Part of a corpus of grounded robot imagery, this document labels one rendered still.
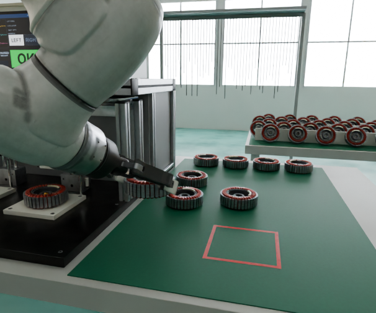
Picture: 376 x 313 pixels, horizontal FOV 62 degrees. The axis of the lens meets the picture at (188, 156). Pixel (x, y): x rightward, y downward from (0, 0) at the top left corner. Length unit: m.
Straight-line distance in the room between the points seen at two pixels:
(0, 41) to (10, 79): 0.72
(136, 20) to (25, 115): 0.17
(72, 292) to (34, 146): 0.32
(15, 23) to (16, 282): 0.71
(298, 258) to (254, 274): 0.12
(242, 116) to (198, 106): 1.02
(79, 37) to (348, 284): 0.60
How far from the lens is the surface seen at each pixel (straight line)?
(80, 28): 0.41
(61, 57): 0.42
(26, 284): 0.72
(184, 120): 7.37
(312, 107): 7.20
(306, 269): 0.70
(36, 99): 0.42
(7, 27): 1.12
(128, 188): 0.69
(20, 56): 1.09
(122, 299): 0.62
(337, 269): 0.73
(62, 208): 0.90
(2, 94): 0.41
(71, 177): 1.04
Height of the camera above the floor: 1.12
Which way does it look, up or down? 14 degrees down
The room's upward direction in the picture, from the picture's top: 1 degrees clockwise
